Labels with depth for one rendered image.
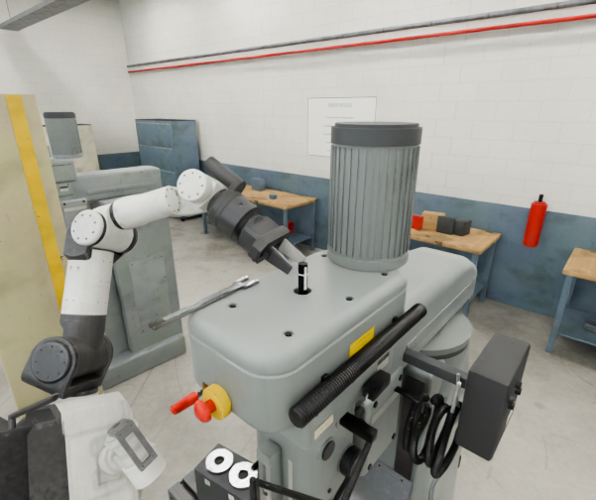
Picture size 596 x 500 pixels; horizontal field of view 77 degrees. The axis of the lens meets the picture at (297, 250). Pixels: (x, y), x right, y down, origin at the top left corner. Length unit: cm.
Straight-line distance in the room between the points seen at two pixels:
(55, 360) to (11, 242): 144
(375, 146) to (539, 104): 406
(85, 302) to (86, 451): 29
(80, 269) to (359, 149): 65
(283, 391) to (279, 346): 7
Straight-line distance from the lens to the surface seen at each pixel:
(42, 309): 243
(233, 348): 63
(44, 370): 92
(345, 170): 84
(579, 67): 478
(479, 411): 96
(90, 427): 93
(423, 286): 115
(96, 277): 93
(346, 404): 85
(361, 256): 87
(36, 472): 88
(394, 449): 143
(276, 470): 96
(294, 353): 61
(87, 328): 93
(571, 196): 482
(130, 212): 89
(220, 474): 143
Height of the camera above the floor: 224
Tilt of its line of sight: 21 degrees down
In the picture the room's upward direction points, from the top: straight up
